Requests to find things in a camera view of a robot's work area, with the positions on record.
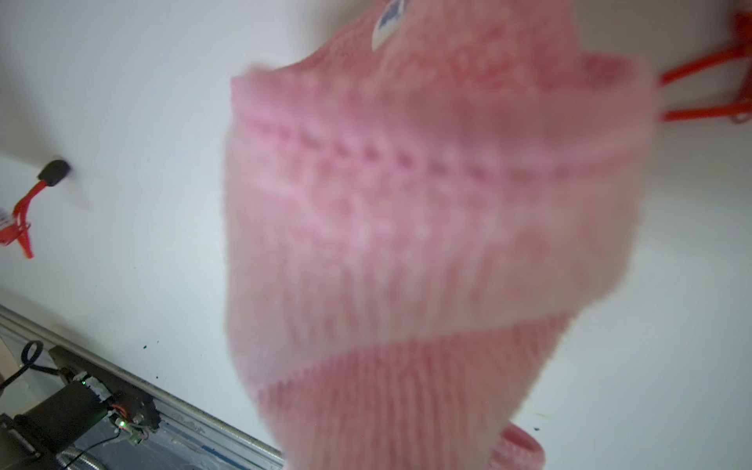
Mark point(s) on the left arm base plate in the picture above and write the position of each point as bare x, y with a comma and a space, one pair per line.
138, 405

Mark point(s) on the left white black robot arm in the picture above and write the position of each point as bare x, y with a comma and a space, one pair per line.
36, 439

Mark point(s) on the clear mesh document bag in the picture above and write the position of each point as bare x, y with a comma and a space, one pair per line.
15, 227
725, 72

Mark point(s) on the pink microfiber cloth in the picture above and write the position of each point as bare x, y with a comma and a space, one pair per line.
415, 214

